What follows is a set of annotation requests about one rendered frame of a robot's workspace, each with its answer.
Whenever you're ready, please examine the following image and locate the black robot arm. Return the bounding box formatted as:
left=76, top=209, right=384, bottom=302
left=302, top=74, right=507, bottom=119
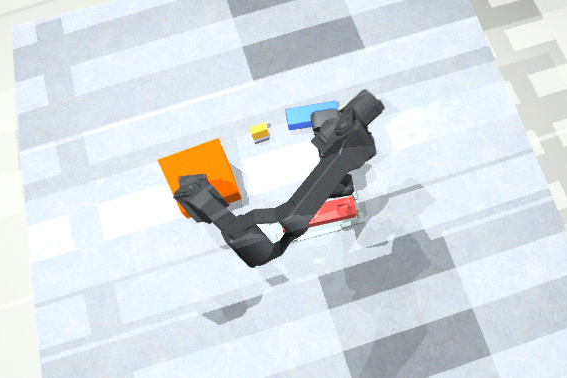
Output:
left=172, top=89, right=386, bottom=268

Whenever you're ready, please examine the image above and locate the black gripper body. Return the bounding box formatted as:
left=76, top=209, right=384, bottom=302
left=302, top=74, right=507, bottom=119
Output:
left=311, top=108, right=354, bottom=199

